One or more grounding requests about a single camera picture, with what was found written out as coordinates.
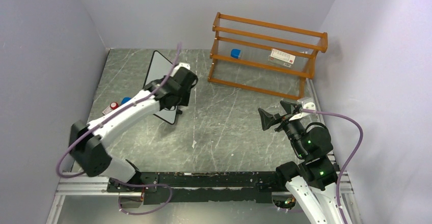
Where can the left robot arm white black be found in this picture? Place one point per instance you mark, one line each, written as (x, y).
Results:
(89, 141)

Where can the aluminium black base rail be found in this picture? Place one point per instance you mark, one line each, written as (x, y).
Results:
(160, 188)

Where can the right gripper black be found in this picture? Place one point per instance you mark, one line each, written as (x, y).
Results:
(267, 119)

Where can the red white small box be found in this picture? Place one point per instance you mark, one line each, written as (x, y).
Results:
(107, 110)

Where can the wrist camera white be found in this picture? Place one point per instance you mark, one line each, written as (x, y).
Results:
(302, 108)
(182, 65)

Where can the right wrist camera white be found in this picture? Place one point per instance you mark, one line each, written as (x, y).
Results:
(302, 108)

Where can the red cap black bottle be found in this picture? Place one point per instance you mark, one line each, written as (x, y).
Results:
(114, 105)

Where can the orange wooden shelf rack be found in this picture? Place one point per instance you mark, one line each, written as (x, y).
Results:
(256, 39)

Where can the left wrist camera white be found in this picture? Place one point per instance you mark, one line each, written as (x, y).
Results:
(182, 65)

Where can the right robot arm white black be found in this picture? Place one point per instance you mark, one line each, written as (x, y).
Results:
(313, 183)

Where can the white red box on shelf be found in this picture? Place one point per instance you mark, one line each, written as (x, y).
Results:
(281, 58)

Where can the small whiteboard black frame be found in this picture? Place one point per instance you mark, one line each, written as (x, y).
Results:
(158, 68)

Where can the blue eraser on table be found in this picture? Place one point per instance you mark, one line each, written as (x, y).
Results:
(125, 100)

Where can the blue eraser on shelf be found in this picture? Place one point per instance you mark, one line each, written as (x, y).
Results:
(235, 53)

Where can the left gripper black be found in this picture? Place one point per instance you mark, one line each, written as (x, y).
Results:
(186, 97)

